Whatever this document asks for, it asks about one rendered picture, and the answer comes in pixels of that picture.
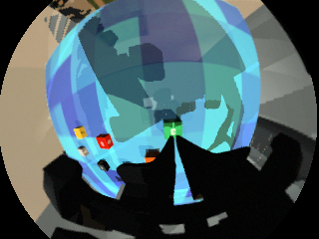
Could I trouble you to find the green block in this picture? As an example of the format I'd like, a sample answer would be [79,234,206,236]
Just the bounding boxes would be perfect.
[163,119,182,139]

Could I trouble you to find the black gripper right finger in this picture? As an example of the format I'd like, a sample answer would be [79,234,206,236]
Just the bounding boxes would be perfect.
[175,134,251,200]

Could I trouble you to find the yellow block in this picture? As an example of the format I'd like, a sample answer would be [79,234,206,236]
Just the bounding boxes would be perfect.
[73,126,87,139]

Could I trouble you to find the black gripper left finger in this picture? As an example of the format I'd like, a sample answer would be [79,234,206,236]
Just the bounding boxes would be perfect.
[116,136,176,198]

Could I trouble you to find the orange block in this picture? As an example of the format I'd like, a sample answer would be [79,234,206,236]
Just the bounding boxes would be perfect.
[145,151,160,162]

